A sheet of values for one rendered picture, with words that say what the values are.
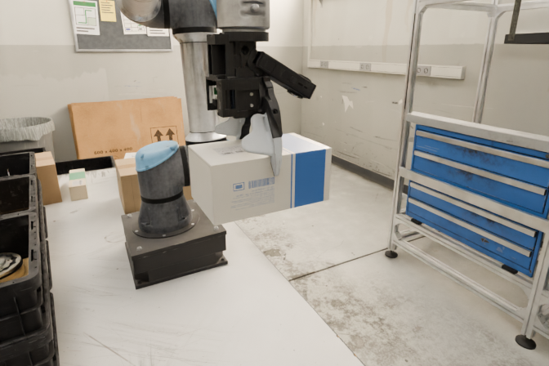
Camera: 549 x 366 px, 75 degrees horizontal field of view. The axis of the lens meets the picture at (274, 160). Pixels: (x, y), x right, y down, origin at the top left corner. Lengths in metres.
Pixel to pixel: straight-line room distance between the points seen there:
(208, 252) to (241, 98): 0.60
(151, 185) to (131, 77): 3.07
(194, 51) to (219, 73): 0.45
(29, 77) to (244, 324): 3.46
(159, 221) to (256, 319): 0.37
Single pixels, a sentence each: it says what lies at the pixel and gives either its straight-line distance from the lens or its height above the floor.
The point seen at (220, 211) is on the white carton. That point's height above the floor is 1.07.
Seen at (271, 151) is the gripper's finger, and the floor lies 1.15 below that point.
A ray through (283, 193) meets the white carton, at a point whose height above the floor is 1.07.
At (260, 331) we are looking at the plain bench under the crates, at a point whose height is 0.70.
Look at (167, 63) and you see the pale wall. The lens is 4.07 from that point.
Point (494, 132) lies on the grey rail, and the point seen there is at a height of 0.92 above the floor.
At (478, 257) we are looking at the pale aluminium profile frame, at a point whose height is 0.30.
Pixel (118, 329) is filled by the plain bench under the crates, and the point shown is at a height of 0.70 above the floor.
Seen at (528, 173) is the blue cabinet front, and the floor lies 0.78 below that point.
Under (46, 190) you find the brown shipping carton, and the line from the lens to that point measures 1.65.
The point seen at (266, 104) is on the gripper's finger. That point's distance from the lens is 0.52.
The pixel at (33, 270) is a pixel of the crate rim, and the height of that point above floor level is 0.93.
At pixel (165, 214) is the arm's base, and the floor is 0.86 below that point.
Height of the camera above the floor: 1.28
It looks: 17 degrees down
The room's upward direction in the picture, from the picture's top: straight up
